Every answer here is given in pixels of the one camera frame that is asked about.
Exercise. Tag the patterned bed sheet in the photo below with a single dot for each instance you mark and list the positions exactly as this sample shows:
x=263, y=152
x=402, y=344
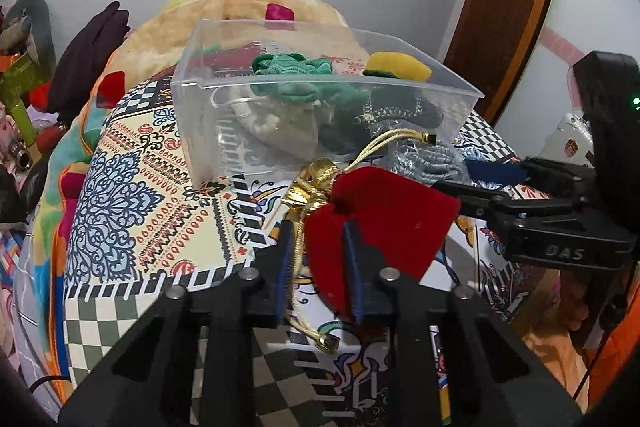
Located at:
x=140, y=207

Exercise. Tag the orange cloth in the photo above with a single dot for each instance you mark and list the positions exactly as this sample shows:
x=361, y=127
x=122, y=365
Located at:
x=617, y=357

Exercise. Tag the clear plastic box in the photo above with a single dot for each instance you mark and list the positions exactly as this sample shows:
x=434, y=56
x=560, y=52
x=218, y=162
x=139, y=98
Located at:
x=280, y=107

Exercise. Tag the brown wooden door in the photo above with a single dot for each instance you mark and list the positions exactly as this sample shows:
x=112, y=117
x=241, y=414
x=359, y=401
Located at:
x=505, y=7

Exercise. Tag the white cloth pouch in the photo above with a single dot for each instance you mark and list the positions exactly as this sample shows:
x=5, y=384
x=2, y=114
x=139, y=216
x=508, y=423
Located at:
x=280, y=127

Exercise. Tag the blue-grey knitted pouch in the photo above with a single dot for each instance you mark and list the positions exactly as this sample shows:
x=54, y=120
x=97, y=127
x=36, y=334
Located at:
x=425, y=162

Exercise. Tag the black pouch with gold trim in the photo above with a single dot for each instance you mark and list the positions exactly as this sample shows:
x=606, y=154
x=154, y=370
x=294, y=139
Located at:
x=380, y=117

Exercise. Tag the white plastic device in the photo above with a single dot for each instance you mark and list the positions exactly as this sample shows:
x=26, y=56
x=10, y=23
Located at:
x=570, y=142

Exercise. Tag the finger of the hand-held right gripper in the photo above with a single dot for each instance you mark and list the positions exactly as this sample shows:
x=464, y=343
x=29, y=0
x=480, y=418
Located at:
x=500, y=172
x=475, y=196

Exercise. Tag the green knitted pouch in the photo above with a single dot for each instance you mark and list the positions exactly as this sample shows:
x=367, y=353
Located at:
x=305, y=79

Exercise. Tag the yellow soft pouch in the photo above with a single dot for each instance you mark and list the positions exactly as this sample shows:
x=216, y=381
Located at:
x=400, y=66

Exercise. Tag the green cardboard box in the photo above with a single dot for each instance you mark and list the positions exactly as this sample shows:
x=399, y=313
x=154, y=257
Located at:
x=22, y=74

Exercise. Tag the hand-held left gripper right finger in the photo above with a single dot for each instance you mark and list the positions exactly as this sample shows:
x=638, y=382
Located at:
x=352, y=279

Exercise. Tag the dark maroon garment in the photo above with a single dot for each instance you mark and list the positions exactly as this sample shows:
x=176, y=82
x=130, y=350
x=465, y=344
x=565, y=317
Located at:
x=85, y=57

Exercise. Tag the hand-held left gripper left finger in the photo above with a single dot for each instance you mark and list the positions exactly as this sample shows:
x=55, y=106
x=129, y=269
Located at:
x=286, y=269

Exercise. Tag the grey-green plush toy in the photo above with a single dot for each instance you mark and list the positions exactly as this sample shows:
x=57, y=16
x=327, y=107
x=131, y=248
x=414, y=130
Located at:
x=35, y=27

